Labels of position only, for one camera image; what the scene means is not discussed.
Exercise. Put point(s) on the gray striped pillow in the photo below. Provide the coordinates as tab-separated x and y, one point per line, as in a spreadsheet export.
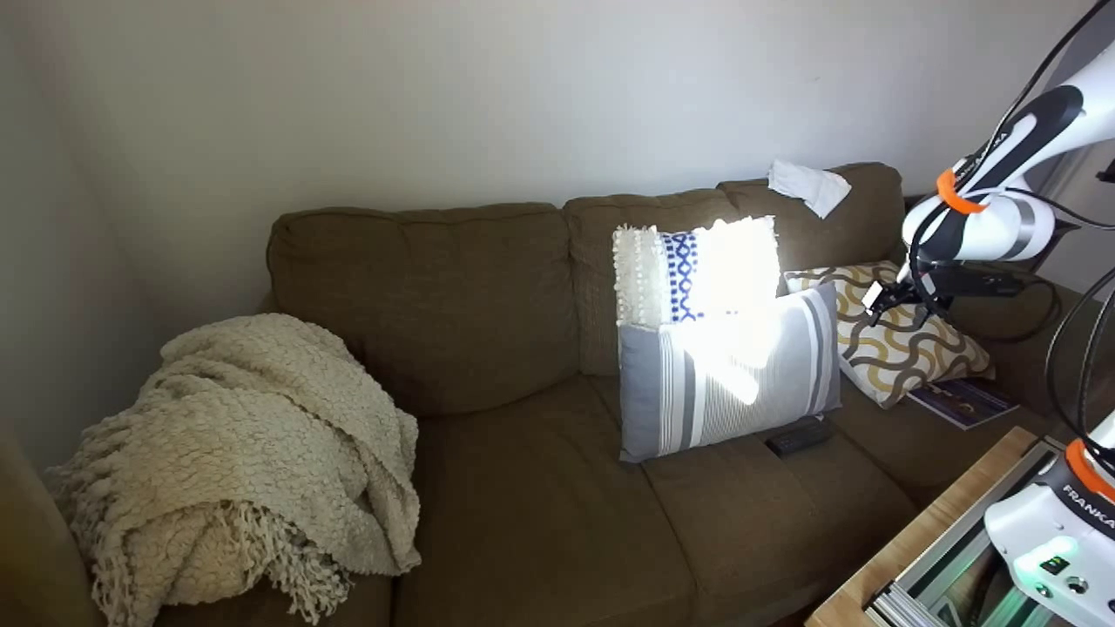
720	386

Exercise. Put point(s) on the black remote control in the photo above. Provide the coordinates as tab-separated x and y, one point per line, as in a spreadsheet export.
799	437

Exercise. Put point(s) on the yellow gray wavy pillow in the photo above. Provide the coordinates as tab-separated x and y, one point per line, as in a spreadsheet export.
908	334

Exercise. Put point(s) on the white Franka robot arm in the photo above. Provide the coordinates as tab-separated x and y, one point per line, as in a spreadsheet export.
999	226

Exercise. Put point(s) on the brown fabric sofa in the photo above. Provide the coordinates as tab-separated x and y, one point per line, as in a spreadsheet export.
525	500

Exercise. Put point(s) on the white blue textured pillow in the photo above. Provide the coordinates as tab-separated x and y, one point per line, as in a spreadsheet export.
648	272

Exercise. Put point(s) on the cream knit blanket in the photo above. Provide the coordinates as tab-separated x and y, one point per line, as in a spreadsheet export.
246	455

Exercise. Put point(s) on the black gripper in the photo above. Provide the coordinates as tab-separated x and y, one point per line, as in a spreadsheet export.
919	287

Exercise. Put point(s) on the aluminium mounting frame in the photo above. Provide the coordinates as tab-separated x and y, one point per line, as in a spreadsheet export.
942	575

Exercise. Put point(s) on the purple book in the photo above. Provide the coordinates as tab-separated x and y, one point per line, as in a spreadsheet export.
962	405

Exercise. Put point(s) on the wooden table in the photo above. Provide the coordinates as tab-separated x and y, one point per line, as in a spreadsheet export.
919	534

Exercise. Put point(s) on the white cloth on backrest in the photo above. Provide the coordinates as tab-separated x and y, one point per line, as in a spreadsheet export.
805	187

